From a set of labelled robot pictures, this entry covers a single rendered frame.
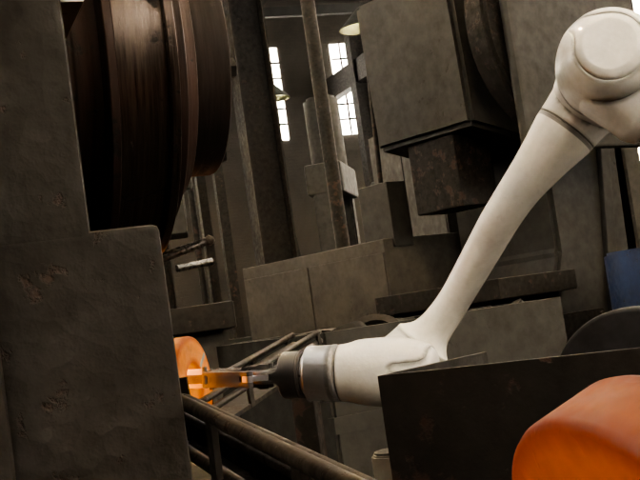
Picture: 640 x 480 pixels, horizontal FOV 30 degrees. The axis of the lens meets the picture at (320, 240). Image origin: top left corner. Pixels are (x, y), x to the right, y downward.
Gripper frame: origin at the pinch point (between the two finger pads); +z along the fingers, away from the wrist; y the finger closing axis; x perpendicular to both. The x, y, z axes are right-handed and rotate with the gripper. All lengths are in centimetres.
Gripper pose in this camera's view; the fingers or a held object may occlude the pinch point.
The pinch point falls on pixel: (186, 379)
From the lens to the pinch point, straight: 196.7
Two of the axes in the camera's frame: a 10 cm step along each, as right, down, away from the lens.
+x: -0.6, -10.0, 0.4
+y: 2.7, 0.3, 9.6
